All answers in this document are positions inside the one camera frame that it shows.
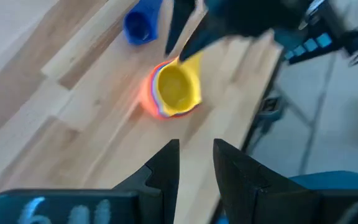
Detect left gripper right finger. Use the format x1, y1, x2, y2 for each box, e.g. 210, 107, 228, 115
213, 139, 320, 224

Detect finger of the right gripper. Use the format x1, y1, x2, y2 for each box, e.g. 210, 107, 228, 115
178, 17, 230, 62
165, 0, 197, 57

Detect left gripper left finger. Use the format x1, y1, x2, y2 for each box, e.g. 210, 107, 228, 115
112, 139, 180, 224

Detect dark purple measuring cup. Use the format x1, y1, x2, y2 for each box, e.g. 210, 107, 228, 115
122, 0, 165, 46

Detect yellow measuring cup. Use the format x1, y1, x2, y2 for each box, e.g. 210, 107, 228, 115
152, 51, 203, 118

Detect blue measuring cup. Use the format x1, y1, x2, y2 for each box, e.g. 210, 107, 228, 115
150, 62, 195, 119

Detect blue chair seat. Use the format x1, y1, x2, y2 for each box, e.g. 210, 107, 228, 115
289, 170, 358, 191

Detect grey metal stand leg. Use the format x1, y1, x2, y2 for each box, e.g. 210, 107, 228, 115
275, 52, 338, 175

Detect black table leg bracket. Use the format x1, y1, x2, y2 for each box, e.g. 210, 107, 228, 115
255, 95, 284, 127

